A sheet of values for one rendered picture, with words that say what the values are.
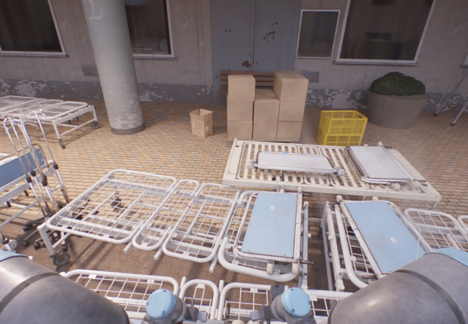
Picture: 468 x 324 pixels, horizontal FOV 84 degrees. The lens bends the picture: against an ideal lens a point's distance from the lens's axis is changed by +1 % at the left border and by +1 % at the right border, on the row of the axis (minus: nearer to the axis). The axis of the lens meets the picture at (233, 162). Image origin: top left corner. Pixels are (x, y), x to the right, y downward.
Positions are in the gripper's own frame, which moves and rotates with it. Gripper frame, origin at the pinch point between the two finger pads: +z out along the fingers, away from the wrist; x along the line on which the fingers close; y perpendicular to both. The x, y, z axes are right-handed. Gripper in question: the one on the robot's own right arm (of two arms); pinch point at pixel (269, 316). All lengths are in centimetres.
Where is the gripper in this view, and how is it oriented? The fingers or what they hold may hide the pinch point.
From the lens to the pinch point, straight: 131.5
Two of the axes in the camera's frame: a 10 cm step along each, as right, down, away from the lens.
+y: 1.2, 7.9, -6.0
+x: 9.8, 0.2, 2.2
